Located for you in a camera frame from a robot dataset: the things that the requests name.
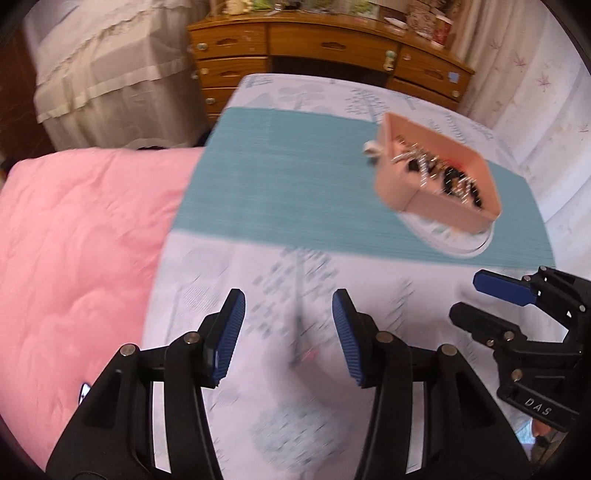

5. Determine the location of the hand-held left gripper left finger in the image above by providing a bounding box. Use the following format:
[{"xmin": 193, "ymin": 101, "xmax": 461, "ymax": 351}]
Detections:
[{"xmin": 46, "ymin": 288, "xmax": 247, "ymax": 480}]

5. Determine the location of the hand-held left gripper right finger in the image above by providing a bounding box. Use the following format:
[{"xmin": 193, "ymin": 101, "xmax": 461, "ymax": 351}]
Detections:
[{"xmin": 332, "ymin": 289, "xmax": 532, "ymax": 480}]

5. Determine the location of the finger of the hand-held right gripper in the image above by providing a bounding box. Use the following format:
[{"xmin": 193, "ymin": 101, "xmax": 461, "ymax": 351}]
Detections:
[
  {"xmin": 473, "ymin": 266, "xmax": 590, "ymax": 320},
  {"xmin": 449, "ymin": 302, "xmax": 581, "ymax": 354}
]

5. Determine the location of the pink jewelry box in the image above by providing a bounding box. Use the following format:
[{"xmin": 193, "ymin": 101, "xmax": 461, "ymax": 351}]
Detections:
[{"xmin": 373, "ymin": 112, "xmax": 502, "ymax": 233}]

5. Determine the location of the black bead bracelet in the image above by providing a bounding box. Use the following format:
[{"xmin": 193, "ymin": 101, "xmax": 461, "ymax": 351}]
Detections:
[{"xmin": 441, "ymin": 166, "xmax": 485, "ymax": 208}]

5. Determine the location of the white round plate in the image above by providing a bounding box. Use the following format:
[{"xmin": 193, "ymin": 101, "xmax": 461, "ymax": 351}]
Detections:
[{"xmin": 397, "ymin": 203, "xmax": 496, "ymax": 257}]

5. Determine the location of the teal table mat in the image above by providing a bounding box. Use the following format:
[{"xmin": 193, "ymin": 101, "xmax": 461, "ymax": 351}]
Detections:
[{"xmin": 172, "ymin": 107, "xmax": 555, "ymax": 268}]

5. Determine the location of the pink blanket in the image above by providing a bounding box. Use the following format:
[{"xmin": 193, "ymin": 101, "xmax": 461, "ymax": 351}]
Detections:
[{"xmin": 0, "ymin": 148, "xmax": 205, "ymax": 472}]

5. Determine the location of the white floral curtain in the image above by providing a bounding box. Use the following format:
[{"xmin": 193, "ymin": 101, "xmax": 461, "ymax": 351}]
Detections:
[{"xmin": 457, "ymin": 0, "xmax": 591, "ymax": 232}]

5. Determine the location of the white printed tablecloth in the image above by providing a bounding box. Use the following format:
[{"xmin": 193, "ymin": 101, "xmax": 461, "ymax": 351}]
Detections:
[{"xmin": 141, "ymin": 74, "xmax": 591, "ymax": 480}]

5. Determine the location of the red white paper cup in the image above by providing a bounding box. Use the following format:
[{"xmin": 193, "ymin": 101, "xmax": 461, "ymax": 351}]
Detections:
[{"xmin": 431, "ymin": 14, "xmax": 454, "ymax": 47}]

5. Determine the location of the floral patterned box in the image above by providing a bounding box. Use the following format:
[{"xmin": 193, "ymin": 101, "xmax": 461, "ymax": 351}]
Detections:
[{"xmin": 406, "ymin": 0, "xmax": 437, "ymax": 40}]

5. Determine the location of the white lace furniture cover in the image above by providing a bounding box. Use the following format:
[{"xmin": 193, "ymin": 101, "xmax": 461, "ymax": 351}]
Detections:
[{"xmin": 23, "ymin": 0, "xmax": 209, "ymax": 151}]

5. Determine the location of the wooden desk with drawers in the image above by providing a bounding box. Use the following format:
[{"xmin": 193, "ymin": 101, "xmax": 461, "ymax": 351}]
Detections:
[{"xmin": 187, "ymin": 11, "xmax": 476, "ymax": 124}]

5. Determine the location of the brown wooden door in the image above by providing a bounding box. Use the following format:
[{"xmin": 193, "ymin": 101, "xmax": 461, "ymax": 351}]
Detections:
[{"xmin": 0, "ymin": 32, "xmax": 56, "ymax": 160}]

